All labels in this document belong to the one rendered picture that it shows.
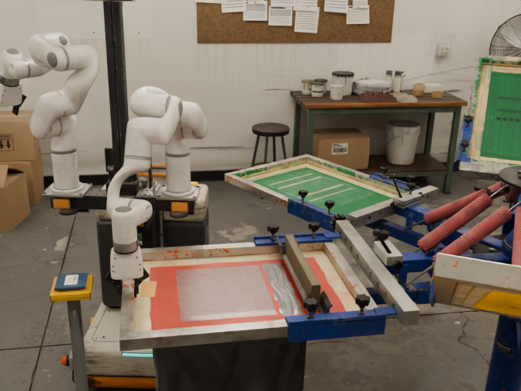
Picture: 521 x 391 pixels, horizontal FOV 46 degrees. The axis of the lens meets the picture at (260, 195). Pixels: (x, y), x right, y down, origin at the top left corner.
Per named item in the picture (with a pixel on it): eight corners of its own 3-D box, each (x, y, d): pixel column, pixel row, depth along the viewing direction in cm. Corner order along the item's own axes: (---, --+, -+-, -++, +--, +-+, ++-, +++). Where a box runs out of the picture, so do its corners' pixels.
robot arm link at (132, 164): (154, 158, 198) (150, 222, 199) (118, 154, 200) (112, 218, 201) (145, 157, 190) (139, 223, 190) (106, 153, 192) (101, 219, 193)
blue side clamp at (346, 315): (288, 343, 179) (288, 322, 177) (284, 333, 184) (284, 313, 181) (384, 334, 184) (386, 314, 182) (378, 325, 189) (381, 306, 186)
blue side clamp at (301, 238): (255, 258, 230) (256, 241, 228) (253, 252, 235) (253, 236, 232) (332, 254, 235) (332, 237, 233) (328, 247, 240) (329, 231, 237)
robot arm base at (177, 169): (166, 182, 248) (165, 146, 243) (197, 183, 248) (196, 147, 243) (160, 196, 234) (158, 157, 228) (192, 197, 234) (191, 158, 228)
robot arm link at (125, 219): (126, 194, 198) (154, 197, 196) (128, 224, 202) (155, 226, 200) (106, 211, 184) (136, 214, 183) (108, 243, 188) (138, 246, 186)
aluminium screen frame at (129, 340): (119, 351, 171) (119, 340, 170) (125, 258, 225) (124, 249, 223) (384, 329, 185) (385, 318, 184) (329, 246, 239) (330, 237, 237)
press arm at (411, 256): (380, 275, 209) (381, 261, 207) (374, 267, 215) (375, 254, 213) (427, 271, 212) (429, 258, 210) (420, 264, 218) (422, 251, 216)
